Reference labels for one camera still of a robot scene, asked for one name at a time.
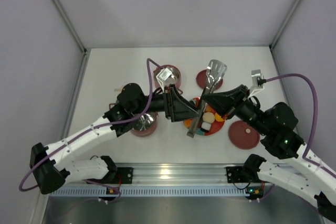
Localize grey lunch box lid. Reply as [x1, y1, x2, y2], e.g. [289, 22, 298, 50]
[109, 98, 119, 110]

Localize pink steel bowl near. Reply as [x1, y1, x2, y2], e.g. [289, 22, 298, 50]
[131, 112, 158, 137]

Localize pink steel bowl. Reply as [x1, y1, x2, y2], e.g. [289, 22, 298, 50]
[131, 112, 158, 137]
[153, 65, 181, 89]

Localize pink steel bowl far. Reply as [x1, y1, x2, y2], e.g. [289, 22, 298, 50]
[153, 65, 181, 89]

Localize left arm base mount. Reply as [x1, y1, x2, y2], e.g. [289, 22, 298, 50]
[100, 156, 133, 184]

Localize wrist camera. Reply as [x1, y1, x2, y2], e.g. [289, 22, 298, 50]
[248, 69, 266, 98]
[155, 67, 174, 89]

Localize dark red lid far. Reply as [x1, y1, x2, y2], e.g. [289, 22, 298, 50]
[196, 69, 223, 90]

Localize slotted cable duct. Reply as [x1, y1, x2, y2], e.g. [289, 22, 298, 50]
[50, 186, 249, 197]

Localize white sushi roll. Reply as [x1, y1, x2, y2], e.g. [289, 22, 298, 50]
[201, 122, 212, 133]

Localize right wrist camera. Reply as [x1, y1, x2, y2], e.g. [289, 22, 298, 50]
[248, 69, 266, 98]

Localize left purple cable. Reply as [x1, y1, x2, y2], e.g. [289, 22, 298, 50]
[18, 57, 169, 192]

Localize purple cable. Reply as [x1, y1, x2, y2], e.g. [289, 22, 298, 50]
[262, 73, 336, 177]
[18, 57, 169, 192]

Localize orange half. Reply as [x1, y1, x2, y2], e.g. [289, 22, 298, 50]
[215, 113, 225, 122]

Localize steamed bun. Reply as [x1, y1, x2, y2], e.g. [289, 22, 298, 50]
[203, 112, 215, 124]

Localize salmon piece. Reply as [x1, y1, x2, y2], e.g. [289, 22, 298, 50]
[183, 119, 193, 128]

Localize dark red lid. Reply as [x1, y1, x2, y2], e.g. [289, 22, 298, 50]
[196, 69, 223, 90]
[228, 121, 260, 150]

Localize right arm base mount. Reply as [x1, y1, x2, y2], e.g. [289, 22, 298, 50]
[225, 154, 266, 184]

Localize dark red lid near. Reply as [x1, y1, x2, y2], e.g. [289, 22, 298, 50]
[228, 121, 260, 150]

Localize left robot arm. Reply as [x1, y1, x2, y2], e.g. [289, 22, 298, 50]
[29, 83, 199, 195]

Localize steel serving tongs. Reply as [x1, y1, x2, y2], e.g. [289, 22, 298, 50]
[187, 59, 227, 138]

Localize red and teal plate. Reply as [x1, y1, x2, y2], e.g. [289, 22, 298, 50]
[196, 105, 225, 136]

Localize beige toy piece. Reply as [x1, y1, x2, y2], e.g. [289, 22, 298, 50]
[114, 86, 126, 93]

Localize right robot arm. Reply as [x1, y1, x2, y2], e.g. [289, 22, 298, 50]
[202, 85, 335, 222]

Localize aluminium rail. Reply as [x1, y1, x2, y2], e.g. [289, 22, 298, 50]
[117, 163, 237, 186]

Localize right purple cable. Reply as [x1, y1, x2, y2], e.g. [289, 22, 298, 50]
[262, 73, 336, 177]

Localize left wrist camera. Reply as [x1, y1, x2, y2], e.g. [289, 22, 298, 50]
[155, 67, 174, 89]

